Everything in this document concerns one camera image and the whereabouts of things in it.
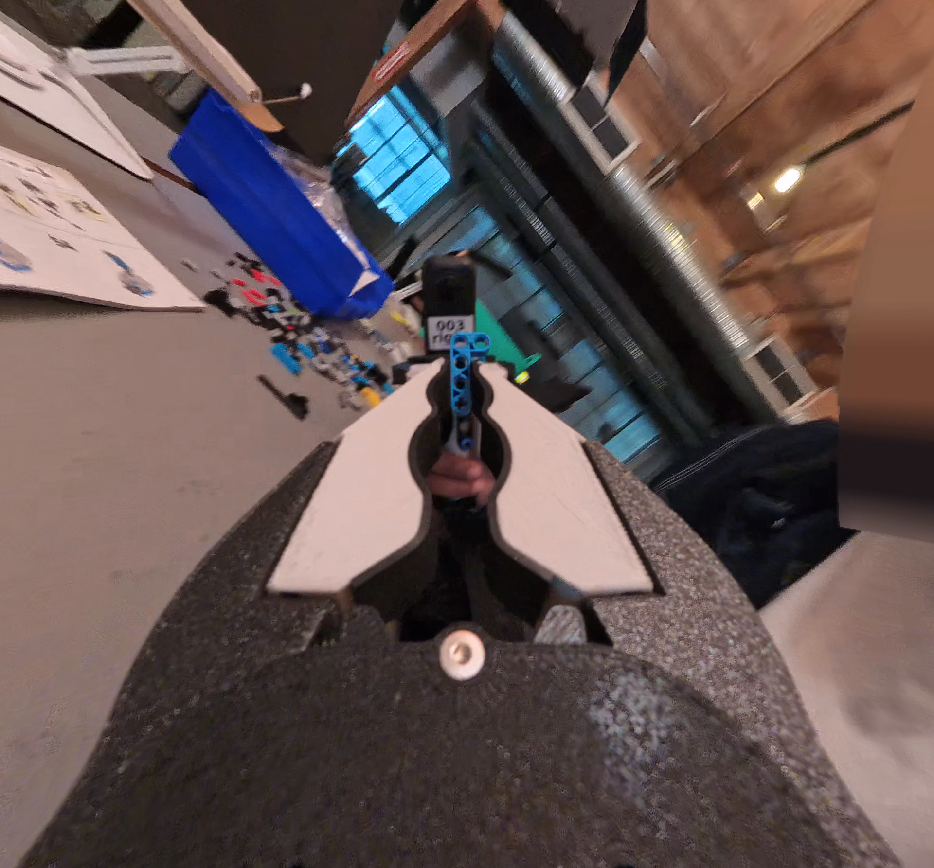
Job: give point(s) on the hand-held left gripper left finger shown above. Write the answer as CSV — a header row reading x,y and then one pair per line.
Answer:
x,y
350,503

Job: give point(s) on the person's right hand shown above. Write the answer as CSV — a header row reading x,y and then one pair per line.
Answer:
x,y
460,478

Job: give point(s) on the open instruction booklet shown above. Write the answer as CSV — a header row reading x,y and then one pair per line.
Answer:
x,y
66,241

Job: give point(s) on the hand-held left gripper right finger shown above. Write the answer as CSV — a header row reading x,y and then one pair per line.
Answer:
x,y
562,503

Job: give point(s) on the large paned window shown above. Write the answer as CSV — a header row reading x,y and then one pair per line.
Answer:
x,y
401,160

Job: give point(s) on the black ceiling pipe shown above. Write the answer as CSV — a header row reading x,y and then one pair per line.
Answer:
x,y
861,135

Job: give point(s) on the ceiling lamp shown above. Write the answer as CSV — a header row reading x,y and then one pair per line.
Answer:
x,y
786,180

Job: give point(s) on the teal board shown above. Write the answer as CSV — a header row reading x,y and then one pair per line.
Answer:
x,y
503,343

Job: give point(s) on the tan wooden board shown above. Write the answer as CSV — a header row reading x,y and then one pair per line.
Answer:
x,y
259,113

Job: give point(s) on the black brick axle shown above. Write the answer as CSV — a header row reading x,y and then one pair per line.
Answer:
x,y
281,394

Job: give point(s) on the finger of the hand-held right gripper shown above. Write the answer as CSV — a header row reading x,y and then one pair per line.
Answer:
x,y
417,373
498,372

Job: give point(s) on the blue L-shaped brick beam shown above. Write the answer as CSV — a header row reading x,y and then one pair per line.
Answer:
x,y
461,379

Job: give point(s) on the clear plastic bag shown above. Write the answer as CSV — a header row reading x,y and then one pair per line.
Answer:
x,y
321,204

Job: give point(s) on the pile of small brick pieces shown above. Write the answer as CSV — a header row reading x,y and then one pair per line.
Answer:
x,y
306,328

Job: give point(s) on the blue storage bin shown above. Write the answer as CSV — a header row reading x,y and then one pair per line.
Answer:
x,y
270,226

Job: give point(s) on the grey desk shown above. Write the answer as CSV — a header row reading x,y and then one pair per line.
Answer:
x,y
146,481

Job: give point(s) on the white shirt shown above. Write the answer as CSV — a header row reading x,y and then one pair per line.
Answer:
x,y
861,664

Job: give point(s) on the person's right forearm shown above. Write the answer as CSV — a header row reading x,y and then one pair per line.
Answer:
x,y
766,503

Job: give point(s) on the white vent grille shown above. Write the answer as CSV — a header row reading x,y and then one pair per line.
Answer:
x,y
605,124
784,376

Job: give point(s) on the silver ventilation duct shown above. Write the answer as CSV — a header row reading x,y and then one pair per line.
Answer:
x,y
657,241

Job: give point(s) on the light blue brick connector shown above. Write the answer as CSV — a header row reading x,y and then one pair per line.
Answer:
x,y
286,359

